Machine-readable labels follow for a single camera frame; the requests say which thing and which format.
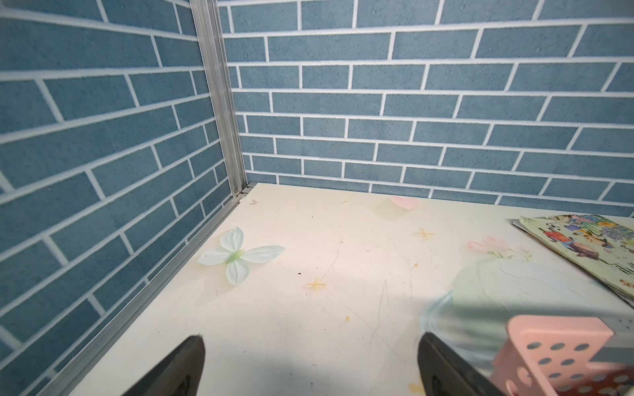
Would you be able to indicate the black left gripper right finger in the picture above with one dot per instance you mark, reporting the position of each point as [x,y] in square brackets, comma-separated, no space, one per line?
[444,372]

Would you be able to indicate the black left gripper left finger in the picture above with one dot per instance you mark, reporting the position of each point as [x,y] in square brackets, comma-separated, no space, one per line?
[179,373]

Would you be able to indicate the pink perforated plastic basket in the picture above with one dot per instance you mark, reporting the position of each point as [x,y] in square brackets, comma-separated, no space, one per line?
[556,355]

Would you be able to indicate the colourful cartoon picture book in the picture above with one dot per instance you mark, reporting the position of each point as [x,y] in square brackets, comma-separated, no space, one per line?
[601,247]

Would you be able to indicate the aluminium corner post left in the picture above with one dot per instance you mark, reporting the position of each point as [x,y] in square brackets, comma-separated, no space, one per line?
[207,20]

